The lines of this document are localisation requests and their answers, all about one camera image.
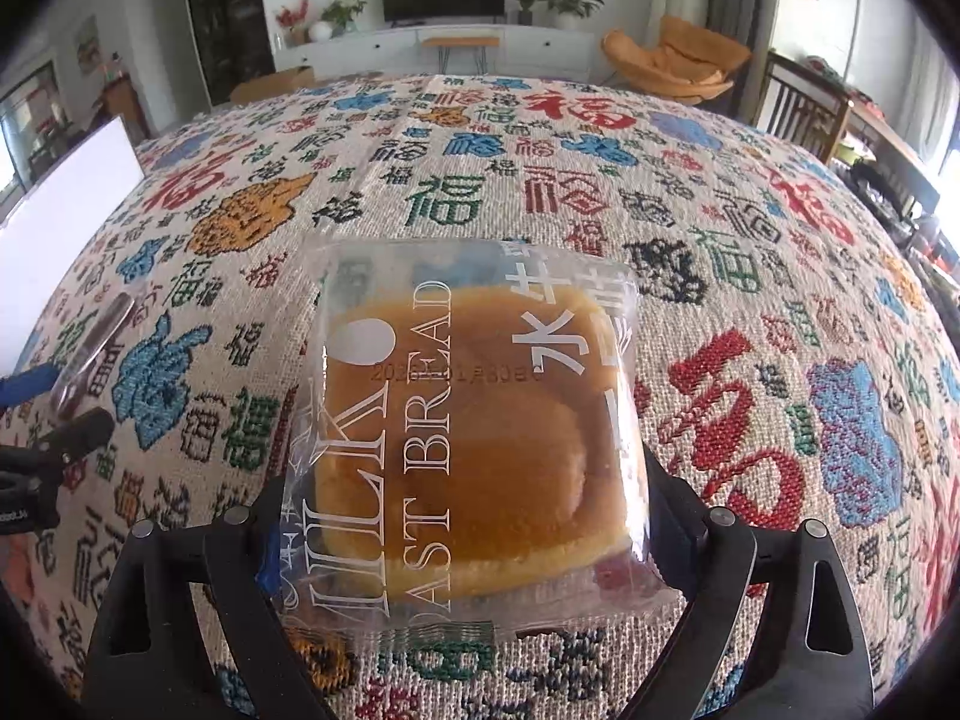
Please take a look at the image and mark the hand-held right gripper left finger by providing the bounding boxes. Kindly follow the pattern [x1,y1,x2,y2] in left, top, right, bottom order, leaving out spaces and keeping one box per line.
[82,465,301,720]

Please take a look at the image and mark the green plant in pot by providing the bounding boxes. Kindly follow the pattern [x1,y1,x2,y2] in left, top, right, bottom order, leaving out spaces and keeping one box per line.
[321,0,368,35]

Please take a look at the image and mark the white cardboard box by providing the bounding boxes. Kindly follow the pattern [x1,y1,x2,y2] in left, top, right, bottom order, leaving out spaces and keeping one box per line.
[0,116,147,372]

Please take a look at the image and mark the red flower arrangement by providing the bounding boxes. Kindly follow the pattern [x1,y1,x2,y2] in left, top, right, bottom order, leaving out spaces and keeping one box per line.
[275,4,310,46]

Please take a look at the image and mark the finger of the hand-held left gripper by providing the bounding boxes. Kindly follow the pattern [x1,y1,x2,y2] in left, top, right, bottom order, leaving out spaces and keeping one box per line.
[0,364,65,410]
[34,409,115,470]

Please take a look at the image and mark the orange lounge chair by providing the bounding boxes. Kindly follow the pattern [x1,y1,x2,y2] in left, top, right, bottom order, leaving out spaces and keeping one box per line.
[601,15,752,102]

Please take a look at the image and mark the wooden stool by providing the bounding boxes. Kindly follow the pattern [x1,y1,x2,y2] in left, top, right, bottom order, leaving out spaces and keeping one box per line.
[420,35,501,76]

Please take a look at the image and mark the dark wooden chair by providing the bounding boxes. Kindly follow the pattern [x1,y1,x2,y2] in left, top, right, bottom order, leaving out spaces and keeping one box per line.
[754,51,852,162]

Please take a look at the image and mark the large leafy potted plant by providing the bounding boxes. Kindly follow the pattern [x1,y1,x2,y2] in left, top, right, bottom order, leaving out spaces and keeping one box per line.
[536,0,605,31]

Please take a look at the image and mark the white television cabinet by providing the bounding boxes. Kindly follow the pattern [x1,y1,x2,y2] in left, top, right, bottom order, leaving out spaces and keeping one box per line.
[274,21,601,80]

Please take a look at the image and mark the wooden dining table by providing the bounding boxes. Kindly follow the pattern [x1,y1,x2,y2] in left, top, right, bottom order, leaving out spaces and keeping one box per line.
[847,101,942,218]

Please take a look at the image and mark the bread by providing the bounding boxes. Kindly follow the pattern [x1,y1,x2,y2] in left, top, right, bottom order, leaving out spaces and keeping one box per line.
[279,236,680,642]

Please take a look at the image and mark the white sheer curtain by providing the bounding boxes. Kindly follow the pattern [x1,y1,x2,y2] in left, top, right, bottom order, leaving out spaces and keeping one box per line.
[885,0,946,158]

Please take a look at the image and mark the dark glass cabinet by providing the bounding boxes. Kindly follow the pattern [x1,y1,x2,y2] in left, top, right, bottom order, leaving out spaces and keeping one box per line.
[180,0,275,106]

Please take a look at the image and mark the framed wall picture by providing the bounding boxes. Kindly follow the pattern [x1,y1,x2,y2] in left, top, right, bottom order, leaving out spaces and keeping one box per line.
[75,15,102,76]

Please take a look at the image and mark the long clear snack packet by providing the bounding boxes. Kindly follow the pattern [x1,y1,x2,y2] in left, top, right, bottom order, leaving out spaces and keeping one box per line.
[51,292,137,421]

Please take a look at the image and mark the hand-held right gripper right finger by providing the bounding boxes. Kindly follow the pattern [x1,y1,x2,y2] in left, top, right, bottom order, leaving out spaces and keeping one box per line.
[641,450,875,720]

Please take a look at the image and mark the printed woven tablecloth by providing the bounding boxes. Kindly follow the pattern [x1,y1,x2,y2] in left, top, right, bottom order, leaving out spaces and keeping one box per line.
[0,71,960,720]

